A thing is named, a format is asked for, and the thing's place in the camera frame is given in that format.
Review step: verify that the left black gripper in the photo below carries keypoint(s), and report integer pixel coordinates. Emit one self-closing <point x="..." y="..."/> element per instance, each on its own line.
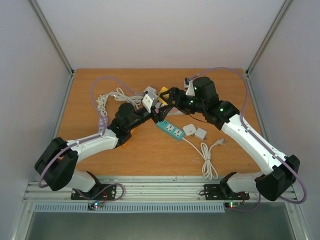
<point x="161" y="115"/>

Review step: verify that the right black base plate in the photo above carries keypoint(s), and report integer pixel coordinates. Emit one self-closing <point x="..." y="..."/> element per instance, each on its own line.
<point x="212" y="192"/>

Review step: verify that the white round plug charger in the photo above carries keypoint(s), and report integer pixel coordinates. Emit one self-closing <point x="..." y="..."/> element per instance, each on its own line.
<point x="189" y="129"/>

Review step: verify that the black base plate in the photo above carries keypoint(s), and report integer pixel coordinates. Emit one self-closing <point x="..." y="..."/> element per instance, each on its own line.
<point x="212" y="192"/>
<point x="97" y="193"/>

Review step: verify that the white long power strip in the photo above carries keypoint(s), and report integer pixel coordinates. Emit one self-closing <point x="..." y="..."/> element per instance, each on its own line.
<point x="175" y="112"/>

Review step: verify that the white cube charger back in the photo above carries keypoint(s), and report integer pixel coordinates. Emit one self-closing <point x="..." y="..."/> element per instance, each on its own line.
<point x="148" y="90"/>

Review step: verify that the white square charger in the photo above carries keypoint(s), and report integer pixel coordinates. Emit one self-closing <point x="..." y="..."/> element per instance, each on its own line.
<point x="200" y="133"/>

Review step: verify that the grey slotted cable duct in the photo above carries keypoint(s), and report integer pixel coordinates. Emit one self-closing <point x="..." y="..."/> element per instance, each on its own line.
<point x="123" y="208"/>

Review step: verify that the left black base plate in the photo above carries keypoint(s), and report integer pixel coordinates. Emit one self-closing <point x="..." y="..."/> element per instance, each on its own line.
<point x="97" y="193"/>

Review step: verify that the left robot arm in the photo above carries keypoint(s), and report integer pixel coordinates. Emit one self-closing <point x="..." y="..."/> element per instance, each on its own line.
<point x="57" y="164"/>

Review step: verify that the yellow cube socket adapter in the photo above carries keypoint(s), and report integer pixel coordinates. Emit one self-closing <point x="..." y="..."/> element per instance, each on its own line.
<point x="164" y="98"/>

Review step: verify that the orange power strip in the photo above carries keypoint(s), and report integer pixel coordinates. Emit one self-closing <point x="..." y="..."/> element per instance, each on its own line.
<point x="124" y="135"/>

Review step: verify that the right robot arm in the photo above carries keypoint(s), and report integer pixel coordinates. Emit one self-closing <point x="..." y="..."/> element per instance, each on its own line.
<point x="277" y="170"/>

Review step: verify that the aluminium rail frame front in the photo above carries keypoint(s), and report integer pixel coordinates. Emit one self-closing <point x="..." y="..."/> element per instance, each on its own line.
<point x="138" y="189"/>

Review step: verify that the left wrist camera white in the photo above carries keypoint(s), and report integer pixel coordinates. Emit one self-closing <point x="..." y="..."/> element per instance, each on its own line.
<point x="149" y="100"/>

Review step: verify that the purple power strip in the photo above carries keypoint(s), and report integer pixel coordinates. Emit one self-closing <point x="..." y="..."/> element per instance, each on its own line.
<point x="102" y="124"/>

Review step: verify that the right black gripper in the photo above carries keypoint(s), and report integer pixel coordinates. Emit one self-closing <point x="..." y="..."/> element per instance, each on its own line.
<point x="178" y="99"/>

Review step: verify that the teal power strip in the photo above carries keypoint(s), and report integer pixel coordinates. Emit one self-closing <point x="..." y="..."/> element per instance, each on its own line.
<point x="171" y="130"/>

